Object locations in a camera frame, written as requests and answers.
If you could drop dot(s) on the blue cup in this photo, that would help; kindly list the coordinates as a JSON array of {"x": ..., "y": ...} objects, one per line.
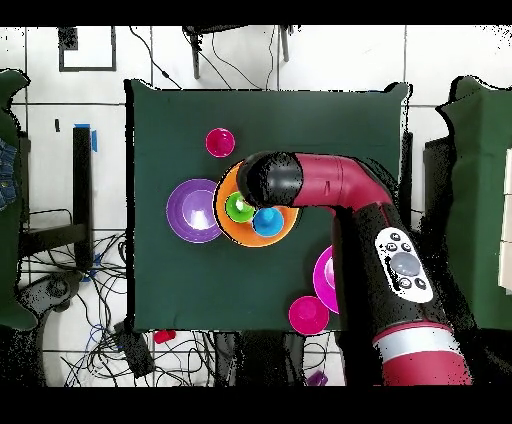
[{"x": 268, "y": 224}]

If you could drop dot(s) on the green cup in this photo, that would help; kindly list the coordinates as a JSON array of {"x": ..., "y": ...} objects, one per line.
[{"x": 238, "y": 210}]

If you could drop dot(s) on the orange bowl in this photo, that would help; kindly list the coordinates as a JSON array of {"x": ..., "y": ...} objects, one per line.
[{"x": 236, "y": 232}]

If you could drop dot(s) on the pink bowl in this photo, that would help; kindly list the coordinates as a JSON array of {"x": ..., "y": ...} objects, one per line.
[{"x": 324, "y": 280}]

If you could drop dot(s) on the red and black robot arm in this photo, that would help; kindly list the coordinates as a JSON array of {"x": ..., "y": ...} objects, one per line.
[{"x": 360, "y": 260}]

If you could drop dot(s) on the purple bowl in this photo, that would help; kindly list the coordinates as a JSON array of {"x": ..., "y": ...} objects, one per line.
[{"x": 192, "y": 212}]

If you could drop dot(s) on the red cup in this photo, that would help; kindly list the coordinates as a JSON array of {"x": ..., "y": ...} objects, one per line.
[{"x": 220, "y": 142}]

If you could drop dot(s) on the dark green tablecloth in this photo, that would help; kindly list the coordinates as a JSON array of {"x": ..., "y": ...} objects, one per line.
[{"x": 200, "y": 280}]

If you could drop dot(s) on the red bowl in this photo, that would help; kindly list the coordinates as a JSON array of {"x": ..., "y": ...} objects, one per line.
[{"x": 308, "y": 316}]

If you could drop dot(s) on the small red object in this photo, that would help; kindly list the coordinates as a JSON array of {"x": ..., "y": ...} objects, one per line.
[{"x": 164, "y": 336}]

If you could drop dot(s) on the blue tape strip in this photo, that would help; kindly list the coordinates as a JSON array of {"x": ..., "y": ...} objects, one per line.
[{"x": 94, "y": 142}]

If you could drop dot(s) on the purple cup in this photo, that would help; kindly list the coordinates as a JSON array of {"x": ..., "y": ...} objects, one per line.
[{"x": 316, "y": 378}]

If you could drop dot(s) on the black power strip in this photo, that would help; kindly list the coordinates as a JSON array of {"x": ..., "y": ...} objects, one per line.
[{"x": 136, "y": 356}]

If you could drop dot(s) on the black chair base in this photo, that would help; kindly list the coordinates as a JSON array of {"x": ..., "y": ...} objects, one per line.
[{"x": 56, "y": 288}]

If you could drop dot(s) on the small black tape strip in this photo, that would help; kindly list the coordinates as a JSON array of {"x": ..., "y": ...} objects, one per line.
[{"x": 57, "y": 125}]

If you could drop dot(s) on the green cloth covered table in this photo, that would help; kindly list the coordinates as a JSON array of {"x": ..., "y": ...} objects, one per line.
[
  {"x": 8, "y": 260},
  {"x": 480, "y": 160}
]

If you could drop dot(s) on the person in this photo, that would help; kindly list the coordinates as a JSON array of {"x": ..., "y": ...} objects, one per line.
[{"x": 7, "y": 172}]

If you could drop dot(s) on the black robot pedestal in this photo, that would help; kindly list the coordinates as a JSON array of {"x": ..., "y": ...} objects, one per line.
[{"x": 260, "y": 360}]

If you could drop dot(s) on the black table frame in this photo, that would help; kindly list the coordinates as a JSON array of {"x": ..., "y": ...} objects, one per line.
[
  {"x": 82, "y": 180},
  {"x": 407, "y": 160}
]

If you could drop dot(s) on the black square frame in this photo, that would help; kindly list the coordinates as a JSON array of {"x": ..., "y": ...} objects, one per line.
[{"x": 68, "y": 38}]

